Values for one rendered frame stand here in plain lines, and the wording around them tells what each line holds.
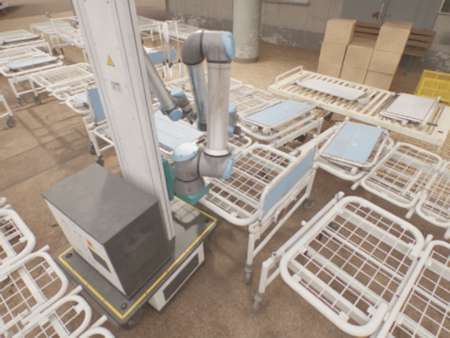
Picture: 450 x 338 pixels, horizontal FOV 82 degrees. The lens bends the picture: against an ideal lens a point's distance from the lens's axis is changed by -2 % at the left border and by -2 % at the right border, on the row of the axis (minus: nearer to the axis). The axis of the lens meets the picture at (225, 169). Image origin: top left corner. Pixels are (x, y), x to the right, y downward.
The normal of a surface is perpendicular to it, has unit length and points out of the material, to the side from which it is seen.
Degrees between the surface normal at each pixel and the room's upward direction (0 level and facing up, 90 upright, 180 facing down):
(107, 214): 0
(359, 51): 90
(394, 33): 90
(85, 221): 0
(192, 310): 0
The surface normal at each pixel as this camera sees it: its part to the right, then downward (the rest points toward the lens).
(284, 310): 0.00, -0.79
